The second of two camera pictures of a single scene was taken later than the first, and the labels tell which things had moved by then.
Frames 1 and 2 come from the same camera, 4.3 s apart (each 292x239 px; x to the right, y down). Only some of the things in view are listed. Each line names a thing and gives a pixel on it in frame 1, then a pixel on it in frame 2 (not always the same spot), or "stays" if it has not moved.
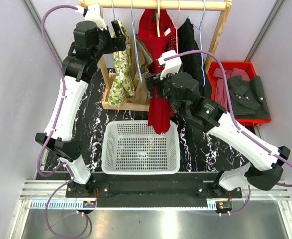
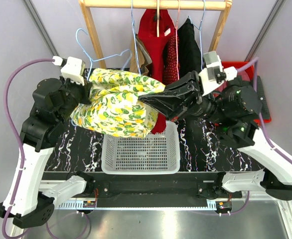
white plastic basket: (134, 147) stays
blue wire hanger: (112, 1) -> (92, 60)
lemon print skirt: (123, 86) -> (114, 107)
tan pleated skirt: (140, 59) stays
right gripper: (154, 80) -> (169, 104)
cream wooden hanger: (157, 17) stays
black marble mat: (199, 152) stays
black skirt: (193, 64) stays
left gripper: (115, 44) -> (85, 88)
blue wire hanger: (200, 29) stays
